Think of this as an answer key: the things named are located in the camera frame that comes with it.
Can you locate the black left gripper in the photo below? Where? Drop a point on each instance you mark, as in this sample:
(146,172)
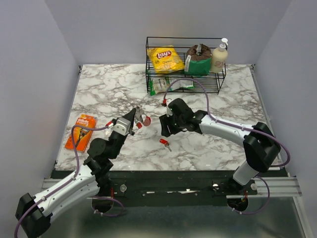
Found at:
(130,116)

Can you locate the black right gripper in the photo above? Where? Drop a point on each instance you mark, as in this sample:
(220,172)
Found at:
(164,121)

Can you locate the lone key with red tag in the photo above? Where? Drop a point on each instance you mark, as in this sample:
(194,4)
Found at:
(165,143)

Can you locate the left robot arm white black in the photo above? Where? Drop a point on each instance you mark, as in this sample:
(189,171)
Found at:
(35,212)

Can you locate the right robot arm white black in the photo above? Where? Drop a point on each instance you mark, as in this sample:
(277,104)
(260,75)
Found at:
(259,144)

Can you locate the orange Gillette razor box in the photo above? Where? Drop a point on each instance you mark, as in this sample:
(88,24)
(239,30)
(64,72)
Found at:
(81,136)

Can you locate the green white snack packet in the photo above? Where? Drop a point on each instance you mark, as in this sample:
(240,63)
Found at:
(161,84)

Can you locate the yellow Lays chips bag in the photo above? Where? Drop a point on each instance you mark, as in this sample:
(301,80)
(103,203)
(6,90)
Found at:
(165,59)

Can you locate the green brown coffee bag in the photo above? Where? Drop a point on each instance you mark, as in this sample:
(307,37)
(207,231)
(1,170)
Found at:
(198,61)

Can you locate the cream pump lotion bottle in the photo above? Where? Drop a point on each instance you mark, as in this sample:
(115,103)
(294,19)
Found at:
(219,56)

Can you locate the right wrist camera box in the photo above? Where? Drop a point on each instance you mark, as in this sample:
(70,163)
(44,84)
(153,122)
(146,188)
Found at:
(168,111)

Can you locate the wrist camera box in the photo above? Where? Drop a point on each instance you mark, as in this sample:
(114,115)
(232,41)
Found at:
(168,111)
(122,126)

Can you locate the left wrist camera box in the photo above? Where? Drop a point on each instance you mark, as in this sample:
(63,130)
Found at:
(122,126)

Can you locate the black wire rack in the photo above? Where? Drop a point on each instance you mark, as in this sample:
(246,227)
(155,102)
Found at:
(210,83)

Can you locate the aluminium frame rail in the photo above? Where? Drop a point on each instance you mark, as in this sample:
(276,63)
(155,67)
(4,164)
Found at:
(278,187)

